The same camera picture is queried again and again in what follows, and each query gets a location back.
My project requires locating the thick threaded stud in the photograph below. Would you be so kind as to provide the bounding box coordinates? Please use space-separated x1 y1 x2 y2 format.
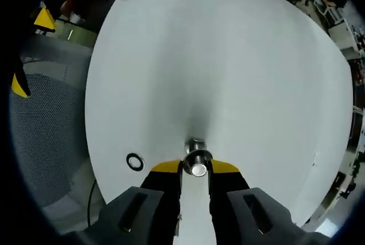
184 137 208 178

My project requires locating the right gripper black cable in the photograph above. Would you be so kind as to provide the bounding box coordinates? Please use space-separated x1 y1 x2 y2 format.
86 178 98 226

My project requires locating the white cabinet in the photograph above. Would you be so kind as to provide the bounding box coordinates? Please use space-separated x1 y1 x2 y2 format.
327 8 359 54

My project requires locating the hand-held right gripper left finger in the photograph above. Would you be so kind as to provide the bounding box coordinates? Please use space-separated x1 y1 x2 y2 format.
64 159 184 245

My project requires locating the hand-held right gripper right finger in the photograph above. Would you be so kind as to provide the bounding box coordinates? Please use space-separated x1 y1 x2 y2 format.
207 158 333 245

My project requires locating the grey mesh office chair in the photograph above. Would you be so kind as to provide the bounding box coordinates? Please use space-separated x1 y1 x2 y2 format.
11 35 99 228

